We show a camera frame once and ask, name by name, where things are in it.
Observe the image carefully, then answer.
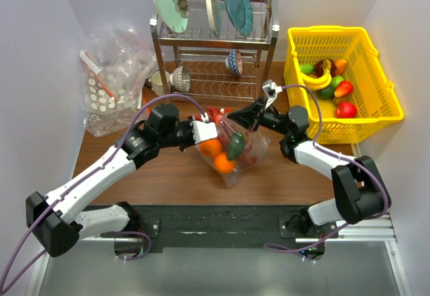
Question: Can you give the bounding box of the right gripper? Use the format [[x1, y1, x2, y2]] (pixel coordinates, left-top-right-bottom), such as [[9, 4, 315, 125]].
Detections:
[[227, 97, 291, 137]]

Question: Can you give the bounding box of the toy orange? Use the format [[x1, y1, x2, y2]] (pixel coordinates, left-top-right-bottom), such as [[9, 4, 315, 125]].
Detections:
[[213, 152, 236, 174], [199, 138, 222, 158]]

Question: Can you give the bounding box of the dark green toy avocado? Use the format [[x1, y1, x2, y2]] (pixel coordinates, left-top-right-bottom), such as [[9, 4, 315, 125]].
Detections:
[[226, 133, 246, 160]]

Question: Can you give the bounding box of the clear zip bag orange zipper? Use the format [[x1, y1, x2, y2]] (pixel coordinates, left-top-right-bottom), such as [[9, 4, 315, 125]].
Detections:
[[197, 107, 270, 187]]

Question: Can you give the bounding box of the red toy lobster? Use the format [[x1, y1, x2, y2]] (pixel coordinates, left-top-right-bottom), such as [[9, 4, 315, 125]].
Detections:
[[207, 107, 259, 171]]

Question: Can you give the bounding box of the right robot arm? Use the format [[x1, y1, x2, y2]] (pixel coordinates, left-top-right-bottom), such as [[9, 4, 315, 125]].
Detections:
[[227, 97, 392, 238]]

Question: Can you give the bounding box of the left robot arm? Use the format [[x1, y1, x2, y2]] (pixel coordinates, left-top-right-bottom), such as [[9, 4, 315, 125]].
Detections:
[[26, 103, 216, 257]]

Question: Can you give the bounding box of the pile of clear zip bags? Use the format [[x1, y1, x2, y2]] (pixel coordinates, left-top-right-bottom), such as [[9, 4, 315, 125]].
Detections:
[[79, 22, 157, 138]]

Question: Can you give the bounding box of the blue patterned bowl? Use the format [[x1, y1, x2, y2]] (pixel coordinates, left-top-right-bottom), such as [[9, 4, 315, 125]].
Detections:
[[225, 50, 243, 75]]

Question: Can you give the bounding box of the grey patterned bowl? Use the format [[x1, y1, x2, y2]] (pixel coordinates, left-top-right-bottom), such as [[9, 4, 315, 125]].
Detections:
[[170, 65, 191, 93]]

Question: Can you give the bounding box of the cream enamel mug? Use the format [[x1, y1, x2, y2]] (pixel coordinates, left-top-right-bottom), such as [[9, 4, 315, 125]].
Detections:
[[149, 70, 171, 97]]

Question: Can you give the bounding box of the metal dish rack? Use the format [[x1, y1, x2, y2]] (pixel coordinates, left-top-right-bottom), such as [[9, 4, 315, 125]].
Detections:
[[149, 0, 280, 104]]

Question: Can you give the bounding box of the green toy lime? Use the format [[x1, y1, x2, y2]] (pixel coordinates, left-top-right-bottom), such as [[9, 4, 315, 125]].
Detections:
[[300, 64, 315, 75]]

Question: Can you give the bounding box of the toy banana bunch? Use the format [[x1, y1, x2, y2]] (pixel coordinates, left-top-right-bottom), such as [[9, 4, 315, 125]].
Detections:
[[300, 69, 332, 91]]

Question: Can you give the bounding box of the red toy apple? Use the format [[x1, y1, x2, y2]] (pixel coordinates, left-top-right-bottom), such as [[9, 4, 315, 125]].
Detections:
[[335, 101, 357, 119]]

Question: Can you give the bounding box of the red yellow toy mango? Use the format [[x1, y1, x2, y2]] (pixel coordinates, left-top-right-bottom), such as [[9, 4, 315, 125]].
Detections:
[[334, 80, 354, 98]]

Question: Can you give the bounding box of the yellow plastic basket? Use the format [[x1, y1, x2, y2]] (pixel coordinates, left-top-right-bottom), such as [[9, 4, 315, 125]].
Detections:
[[284, 26, 404, 144]]

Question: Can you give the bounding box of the orange toy fruit back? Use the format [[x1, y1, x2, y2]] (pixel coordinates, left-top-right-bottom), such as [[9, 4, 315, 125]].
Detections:
[[335, 58, 347, 76]]

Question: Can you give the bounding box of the teal blue plate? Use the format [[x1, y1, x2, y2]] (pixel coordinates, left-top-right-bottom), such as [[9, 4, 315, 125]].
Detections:
[[224, 0, 253, 37]]

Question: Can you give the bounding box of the mint green floral plate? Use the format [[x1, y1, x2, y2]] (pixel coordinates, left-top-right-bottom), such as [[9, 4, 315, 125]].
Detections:
[[153, 0, 189, 34]]

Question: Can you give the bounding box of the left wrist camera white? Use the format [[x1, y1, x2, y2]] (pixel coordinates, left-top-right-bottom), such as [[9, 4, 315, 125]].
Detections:
[[191, 113, 218, 144]]

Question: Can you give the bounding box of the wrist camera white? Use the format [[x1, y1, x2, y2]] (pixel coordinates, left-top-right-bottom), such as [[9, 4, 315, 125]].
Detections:
[[191, 113, 218, 144], [262, 79, 283, 109]]

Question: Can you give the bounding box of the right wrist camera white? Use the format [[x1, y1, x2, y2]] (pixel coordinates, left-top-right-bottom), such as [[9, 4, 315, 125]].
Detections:
[[262, 79, 283, 109]]

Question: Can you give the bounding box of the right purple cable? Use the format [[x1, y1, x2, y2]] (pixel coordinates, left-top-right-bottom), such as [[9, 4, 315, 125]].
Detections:
[[263, 84, 392, 260]]

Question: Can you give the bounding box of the purple cable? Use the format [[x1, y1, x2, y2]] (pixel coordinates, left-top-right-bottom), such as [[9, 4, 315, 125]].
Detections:
[[0, 94, 209, 293], [263, 84, 392, 260]]

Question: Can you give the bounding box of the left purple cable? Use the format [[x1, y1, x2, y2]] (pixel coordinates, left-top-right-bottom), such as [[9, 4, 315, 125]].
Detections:
[[0, 94, 209, 293]]

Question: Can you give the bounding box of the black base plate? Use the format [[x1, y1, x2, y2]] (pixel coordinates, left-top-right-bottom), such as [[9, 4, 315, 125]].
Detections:
[[83, 204, 340, 255]]

